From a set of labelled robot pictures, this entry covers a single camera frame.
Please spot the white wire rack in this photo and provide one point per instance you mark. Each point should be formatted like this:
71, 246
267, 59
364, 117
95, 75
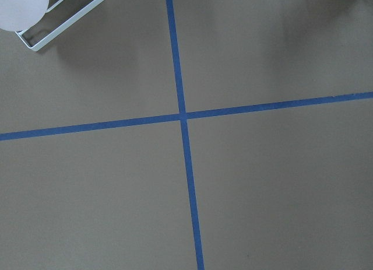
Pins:
59, 16

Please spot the white round cup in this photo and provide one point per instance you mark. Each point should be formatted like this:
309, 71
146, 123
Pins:
18, 15

